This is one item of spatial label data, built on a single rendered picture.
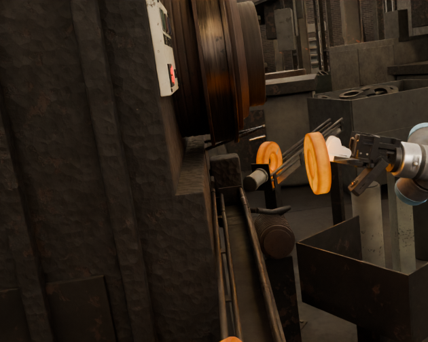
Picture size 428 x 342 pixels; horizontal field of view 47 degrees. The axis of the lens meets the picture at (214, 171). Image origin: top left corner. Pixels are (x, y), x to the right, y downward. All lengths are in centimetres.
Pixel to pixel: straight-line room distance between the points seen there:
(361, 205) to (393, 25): 335
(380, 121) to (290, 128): 80
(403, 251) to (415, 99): 164
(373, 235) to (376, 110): 152
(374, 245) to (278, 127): 204
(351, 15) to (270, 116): 644
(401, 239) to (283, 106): 202
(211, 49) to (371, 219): 125
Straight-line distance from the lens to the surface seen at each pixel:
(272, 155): 196
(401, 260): 236
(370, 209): 218
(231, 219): 145
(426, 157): 133
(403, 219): 230
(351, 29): 1032
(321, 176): 122
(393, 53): 525
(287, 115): 406
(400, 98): 369
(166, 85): 94
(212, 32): 119
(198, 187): 99
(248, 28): 129
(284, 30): 382
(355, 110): 350
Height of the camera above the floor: 111
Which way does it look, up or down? 12 degrees down
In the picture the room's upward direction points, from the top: 8 degrees counter-clockwise
